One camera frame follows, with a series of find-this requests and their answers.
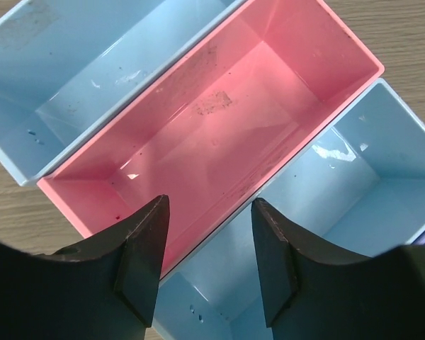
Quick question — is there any light blue bin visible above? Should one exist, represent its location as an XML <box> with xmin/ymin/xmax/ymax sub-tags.
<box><xmin>153</xmin><ymin>79</ymin><xmax>425</xmax><ymax>339</ymax></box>
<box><xmin>0</xmin><ymin>1</ymin><xmax>239</xmax><ymax>186</ymax></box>

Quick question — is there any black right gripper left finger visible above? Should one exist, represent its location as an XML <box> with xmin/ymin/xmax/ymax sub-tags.
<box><xmin>0</xmin><ymin>195</ymin><xmax>170</xmax><ymax>339</ymax></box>

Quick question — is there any pink plastic bin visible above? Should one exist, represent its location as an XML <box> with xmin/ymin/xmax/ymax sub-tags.
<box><xmin>38</xmin><ymin>0</ymin><xmax>384</xmax><ymax>273</ymax></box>

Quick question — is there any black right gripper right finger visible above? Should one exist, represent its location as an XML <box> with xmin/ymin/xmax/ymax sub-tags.
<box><xmin>251</xmin><ymin>198</ymin><xmax>425</xmax><ymax>339</ymax></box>

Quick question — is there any left light blue bin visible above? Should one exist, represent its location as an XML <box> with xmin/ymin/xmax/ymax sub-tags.
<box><xmin>0</xmin><ymin>1</ymin><xmax>239</xmax><ymax>186</ymax></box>

